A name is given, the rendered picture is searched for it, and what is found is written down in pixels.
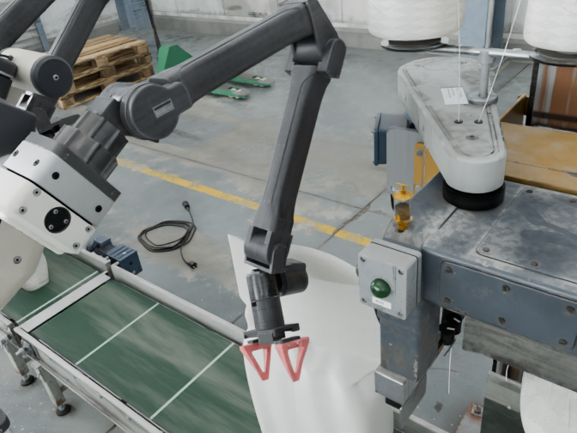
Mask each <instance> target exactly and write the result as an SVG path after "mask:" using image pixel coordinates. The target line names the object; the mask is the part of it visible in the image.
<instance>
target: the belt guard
mask: <svg viewBox="0 0 577 433"><path fill-rule="evenodd" d="M481 67H482V64H481V63H478V62H477V60H475V59H471V58H460V86H462V87H463V90H464V92H465V96H466V98H467V100H468V95H469V94H470V93H473V92H477V91H479V87H480V77H481ZM443 87H459V57H433V58H422V59H417V60H414V61H411V62H409V63H407V64H404V65H402V66H401V67H400V68H399V69H398V97H399V99H400V100H401V102H402V103H403V105H404V108H405V110H406V111H407V113H408V114H409V116H410V118H411V120H412V122H413V124H414V125H415V127H416V129H417V131H418V132H419V134H420V136H421V138H422V140H423V142H424V143H425V145H426V146H427V148H428V151H429V153H430V154H431V156H432V157H433V159H434V161H435V163H436V165H437V167H438V168H439V170H440V172H441V173H442V175H443V177H444V179H445V181H446V183H447V184H448V185H449V186H450V187H452V188H454V189H456V190H459V191H461V192H470V193H485V192H492V191H494V190H497V189H498V188H500V187H501V186H502V184H503V182H504V174H505V167H506V160H507V148H506V145H505V140H504V137H503V133H502V128H501V122H500V119H499V114H498V111H497V107H496V104H491V105H489V106H485V105H484V106H485V107H484V106H482V105H474V104H471V103H470V102H469V101H468V103H469V104H454V105H445V103H444V100H443V96H442V93H441V90H440V88H443ZM483 108H484V110H483ZM482 112H483V114H482ZM481 114H482V116H481ZM480 116H481V118H480ZM456 119H462V120H463V123H461V124H456V123H454V120H456ZM476 119H480V120H482V121H483V122H482V123H481V124H476V123H474V121H475V120H476Z"/></svg>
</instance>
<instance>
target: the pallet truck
mask: <svg viewBox="0 0 577 433"><path fill-rule="evenodd" d="M144 2H145V4H146V8H147V11H148V14H149V19H150V23H151V26H152V29H153V32H154V36H155V44H156V48H157V51H158V52H156V55H157V62H158V65H157V73H159V72H161V71H163V70H166V69H169V68H172V67H174V66H176V65H178V64H180V63H182V62H184V61H186V60H187V59H189V58H192V55H191V54H189V53H188V52H186V51H185V50H184V49H182V48H181V47H180V46H178V45H175V44H164V45H161V42H160V40H159V37H158V35H157V32H156V29H155V24H154V20H153V17H152V14H151V11H150V7H149V2H148V0H144ZM230 81H234V82H244V83H250V84H253V85H254V86H258V85H259V86H260V87H263V86H270V84H271V83H275V81H274V80H273V79H272V78H270V77H267V76H261V75H257V74H251V73H245V72H243V73H242V74H240V75H238V76H237V77H235V78H234V79H232V80H230ZM211 93H213V94H219V95H228V96H229V97H230V98H233V97H235V98H236V99H239V98H246V95H249V94H251V93H250V91H249V90H248V89H246V88H241V87H237V86H233V85H228V84H223V85H222V86H221V87H219V88H217V89H215V90H213V91H212V92H211Z"/></svg>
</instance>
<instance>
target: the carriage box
mask: <svg viewBox="0 0 577 433"><path fill-rule="evenodd" d="M528 100H529V95H527V96H526V94H520V95H519V96H518V99H517V100H516V101H515V102H514V103H513V104H512V105H511V106H510V107H509V108H508V109H507V110H506V111H505V112H504V113H503V114H502V115H501V116H500V117H499V119H500V122H501V128H502V133H503V137H504V140H505V145H506V148H507V161H508V162H516V163H520V164H525V165H530V166H534V167H539V168H547V169H552V170H556V171H561V172H565V173H570V174H577V130H575V129H568V128H563V127H557V126H551V125H540V124H535V125H534V127H532V126H527V125H523V119H524V115H527V106H528Z"/></svg>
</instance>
